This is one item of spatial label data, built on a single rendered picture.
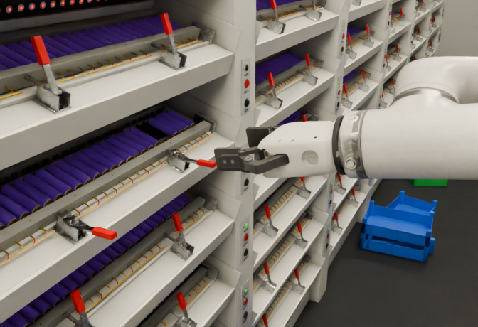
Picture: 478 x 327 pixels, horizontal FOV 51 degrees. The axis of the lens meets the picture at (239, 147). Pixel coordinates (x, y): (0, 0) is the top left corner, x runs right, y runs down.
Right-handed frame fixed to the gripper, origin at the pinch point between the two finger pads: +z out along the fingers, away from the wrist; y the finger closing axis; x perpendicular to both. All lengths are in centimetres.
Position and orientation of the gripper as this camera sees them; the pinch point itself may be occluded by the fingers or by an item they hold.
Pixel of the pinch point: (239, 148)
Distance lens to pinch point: 69.8
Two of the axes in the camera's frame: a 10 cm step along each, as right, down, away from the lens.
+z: -8.7, 0.2, 5.0
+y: 4.7, -3.3, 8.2
